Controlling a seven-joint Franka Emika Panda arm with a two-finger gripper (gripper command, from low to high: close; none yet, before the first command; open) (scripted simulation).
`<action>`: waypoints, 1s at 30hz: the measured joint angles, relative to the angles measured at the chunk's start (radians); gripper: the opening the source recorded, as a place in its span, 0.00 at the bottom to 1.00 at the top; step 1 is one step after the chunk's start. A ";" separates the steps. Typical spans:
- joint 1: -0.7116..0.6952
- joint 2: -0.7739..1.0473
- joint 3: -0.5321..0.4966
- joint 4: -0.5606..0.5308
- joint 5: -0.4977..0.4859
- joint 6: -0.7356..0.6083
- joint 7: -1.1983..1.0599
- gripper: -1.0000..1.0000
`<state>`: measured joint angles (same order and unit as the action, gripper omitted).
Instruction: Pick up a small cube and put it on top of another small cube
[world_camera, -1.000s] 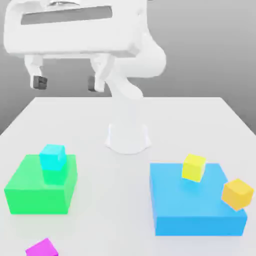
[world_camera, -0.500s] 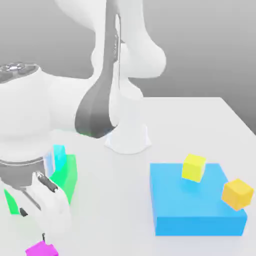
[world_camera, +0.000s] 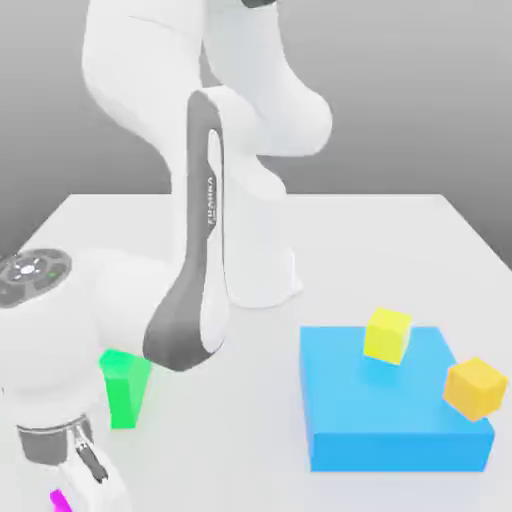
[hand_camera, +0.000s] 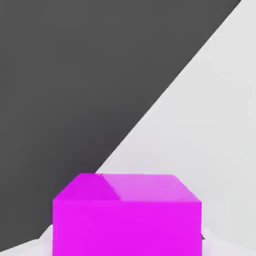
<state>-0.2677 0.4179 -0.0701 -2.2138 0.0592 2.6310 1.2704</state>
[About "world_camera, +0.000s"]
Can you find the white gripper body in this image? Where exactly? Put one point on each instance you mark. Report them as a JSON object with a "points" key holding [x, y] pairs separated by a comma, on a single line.
{"points": [[102, 498]]}

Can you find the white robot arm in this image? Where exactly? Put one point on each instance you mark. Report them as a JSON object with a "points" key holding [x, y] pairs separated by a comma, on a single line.
{"points": [[132, 100]]}

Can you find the small magenta cube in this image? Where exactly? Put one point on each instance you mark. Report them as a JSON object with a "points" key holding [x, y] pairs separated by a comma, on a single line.
{"points": [[58, 502]]}

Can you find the small green cube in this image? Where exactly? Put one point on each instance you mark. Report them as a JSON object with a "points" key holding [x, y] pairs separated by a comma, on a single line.
{"points": [[127, 394]]}

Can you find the small yellow cube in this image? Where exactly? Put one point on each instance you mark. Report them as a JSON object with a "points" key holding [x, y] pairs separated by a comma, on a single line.
{"points": [[387, 336]]}

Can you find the small orange cube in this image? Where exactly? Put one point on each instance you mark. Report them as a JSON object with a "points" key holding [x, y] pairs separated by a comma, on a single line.
{"points": [[475, 388]]}

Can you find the large blue box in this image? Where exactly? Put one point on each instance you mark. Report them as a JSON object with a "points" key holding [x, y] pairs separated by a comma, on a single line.
{"points": [[372, 404]]}

